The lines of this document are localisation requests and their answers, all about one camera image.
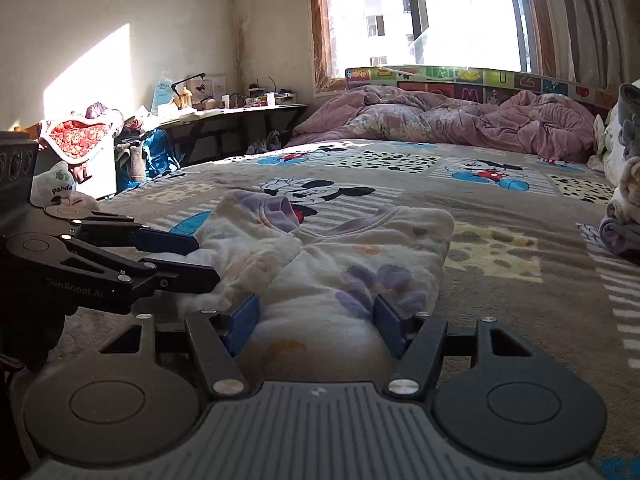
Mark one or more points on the small grey cloth bundle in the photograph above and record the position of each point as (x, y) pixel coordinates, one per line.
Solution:
(265, 142)

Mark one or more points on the printed cartoon blanket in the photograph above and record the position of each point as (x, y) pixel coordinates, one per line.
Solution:
(500, 270)

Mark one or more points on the colourful alphabet mat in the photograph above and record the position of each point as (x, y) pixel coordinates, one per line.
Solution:
(450, 85)

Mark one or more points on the white folded clothes pile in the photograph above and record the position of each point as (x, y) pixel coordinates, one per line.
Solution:
(620, 180)

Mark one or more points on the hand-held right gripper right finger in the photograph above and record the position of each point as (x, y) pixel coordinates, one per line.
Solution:
(387, 325)

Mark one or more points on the window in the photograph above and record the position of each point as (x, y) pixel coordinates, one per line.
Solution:
(360, 10)

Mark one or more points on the grey clothes heap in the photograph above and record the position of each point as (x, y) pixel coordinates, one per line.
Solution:
(132, 162)

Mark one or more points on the black desk lamp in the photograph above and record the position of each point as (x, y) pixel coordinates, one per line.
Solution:
(197, 76)

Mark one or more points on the curtain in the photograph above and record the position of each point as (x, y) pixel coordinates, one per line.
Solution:
(590, 20)

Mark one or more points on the dark desk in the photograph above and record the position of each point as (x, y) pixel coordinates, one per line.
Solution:
(240, 110)

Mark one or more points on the red floral cloth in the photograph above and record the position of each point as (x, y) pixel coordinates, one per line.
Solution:
(75, 137)

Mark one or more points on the blue plastic bag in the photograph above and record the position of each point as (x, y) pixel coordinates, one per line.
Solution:
(160, 152)

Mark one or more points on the purple folded cloth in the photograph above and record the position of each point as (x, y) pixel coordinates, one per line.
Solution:
(620, 237)

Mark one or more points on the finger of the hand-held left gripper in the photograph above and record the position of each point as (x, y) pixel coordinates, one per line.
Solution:
(167, 242)
(190, 280)

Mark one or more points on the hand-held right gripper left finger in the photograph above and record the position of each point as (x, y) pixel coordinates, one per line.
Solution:
(245, 322)

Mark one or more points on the white floral garment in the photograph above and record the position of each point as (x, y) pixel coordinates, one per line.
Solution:
(320, 280)

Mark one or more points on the light blue packet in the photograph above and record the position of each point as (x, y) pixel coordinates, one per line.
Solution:
(163, 92)

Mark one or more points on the purple duvet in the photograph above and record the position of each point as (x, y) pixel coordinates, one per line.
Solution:
(425, 120)

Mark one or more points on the white printed cloth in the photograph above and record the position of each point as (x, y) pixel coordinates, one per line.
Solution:
(52, 185)

